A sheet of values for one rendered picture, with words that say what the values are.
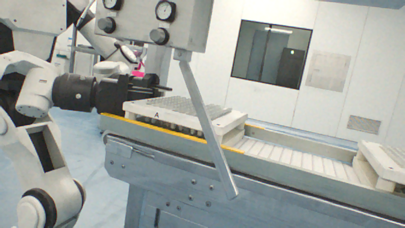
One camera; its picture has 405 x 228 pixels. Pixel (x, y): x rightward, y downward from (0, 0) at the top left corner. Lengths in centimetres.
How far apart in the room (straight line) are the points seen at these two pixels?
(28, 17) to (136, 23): 48
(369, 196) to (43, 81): 69
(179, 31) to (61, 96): 31
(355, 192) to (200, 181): 29
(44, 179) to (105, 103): 40
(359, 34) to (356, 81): 84
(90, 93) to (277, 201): 46
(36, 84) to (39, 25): 35
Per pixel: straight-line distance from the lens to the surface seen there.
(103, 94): 70
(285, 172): 56
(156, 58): 94
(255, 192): 58
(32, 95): 72
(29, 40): 103
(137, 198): 107
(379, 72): 603
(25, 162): 106
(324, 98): 586
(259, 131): 82
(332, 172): 72
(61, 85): 70
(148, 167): 65
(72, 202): 106
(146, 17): 59
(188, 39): 55
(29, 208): 103
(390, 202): 58
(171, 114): 62
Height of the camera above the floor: 114
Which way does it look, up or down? 10 degrees down
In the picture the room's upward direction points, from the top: 10 degrees clockwise
